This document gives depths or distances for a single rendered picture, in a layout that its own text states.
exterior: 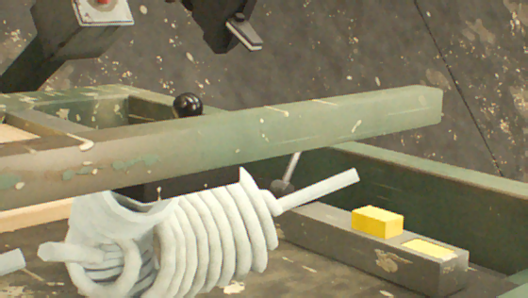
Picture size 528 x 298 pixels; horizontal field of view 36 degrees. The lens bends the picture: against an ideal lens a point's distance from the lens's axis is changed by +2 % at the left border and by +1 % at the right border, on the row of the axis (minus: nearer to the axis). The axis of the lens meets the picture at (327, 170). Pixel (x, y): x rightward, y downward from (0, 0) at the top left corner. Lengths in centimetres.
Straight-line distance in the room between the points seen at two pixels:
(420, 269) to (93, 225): 49
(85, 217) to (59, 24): 133
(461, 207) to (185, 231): 71
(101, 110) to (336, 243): 83
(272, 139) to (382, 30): 338
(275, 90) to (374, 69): 61
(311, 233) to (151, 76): 198
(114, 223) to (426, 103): 18
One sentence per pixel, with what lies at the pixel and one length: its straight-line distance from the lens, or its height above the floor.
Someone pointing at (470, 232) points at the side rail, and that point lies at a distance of 107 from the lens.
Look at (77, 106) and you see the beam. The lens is 160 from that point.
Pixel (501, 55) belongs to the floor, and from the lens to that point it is 439.
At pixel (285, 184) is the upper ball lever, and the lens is 97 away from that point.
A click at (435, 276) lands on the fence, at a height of 170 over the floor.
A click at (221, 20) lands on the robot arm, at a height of 137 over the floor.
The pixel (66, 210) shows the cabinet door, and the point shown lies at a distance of 105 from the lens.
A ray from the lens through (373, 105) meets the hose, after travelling 41.
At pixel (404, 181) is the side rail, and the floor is 150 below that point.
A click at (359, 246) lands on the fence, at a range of 87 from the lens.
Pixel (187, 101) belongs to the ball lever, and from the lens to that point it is 100.
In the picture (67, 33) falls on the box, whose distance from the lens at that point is 169.
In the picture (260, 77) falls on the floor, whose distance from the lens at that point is 312.
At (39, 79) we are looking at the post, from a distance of 196.
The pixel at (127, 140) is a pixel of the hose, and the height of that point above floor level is 197.
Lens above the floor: 223
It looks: 45 degrees down
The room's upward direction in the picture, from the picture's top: 63 degrees clockwise
